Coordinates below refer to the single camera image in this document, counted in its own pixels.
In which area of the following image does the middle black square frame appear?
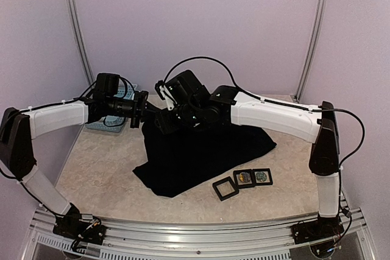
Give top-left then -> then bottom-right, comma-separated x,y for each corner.
233,169 -> 256,189

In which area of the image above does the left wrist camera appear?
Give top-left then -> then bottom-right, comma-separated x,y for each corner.
92,73 -> 120,100

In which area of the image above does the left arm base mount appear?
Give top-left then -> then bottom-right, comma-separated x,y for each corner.
52,203 -> 107,253

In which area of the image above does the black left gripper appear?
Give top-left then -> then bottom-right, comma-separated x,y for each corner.
106,90 -> 159,128

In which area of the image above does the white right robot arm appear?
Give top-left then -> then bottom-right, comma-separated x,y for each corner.
158,130 -> 339,238

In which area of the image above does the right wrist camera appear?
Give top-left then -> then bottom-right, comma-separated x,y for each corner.
155,69 -> 211,111

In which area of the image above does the black garment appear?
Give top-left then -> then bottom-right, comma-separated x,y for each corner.
133,120 -> 277,198

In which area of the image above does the left black square frame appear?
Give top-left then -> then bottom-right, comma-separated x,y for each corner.
212,177 -> 239,202

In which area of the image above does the front aluminium rail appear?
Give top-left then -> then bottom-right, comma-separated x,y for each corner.
29,208 -> 369,260

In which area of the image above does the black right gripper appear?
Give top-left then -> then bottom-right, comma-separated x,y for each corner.
154,103 -> 201,134

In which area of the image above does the green round brooch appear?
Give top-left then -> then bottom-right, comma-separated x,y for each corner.
255,172 -> 268,182

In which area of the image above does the right black square frame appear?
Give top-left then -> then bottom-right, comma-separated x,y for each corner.
252,168 -> 273,186

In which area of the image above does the light blue plastic basket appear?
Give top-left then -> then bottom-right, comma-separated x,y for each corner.
85,79 -> 138,133

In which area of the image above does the right aluminium corner post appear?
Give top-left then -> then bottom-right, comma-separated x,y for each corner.
294,0 -> 327,102

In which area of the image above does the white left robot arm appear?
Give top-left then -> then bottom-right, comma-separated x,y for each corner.
1,91 -> 161,239

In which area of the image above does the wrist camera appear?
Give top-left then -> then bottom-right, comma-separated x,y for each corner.
92,73 -> 120,100
155,69 -> 211,111

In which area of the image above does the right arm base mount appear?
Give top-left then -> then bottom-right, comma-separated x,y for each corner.
291,214 -> 348,245

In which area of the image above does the black square frame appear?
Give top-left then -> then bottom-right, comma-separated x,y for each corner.
252,168 -> 273,186
233,169 -> 256,189
212,177 -> 239,202

